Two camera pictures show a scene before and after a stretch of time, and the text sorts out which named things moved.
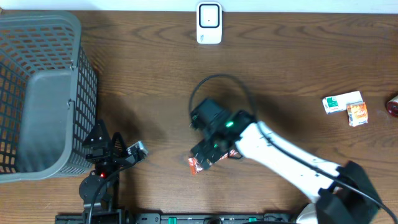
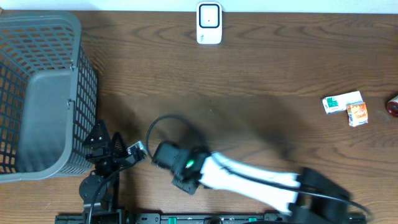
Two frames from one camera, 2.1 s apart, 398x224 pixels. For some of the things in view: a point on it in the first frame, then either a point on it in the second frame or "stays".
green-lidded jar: x=392 y=106 stays
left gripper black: x=106 y=156 stays
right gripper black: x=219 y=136 to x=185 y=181
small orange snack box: x=357 y=113 stays
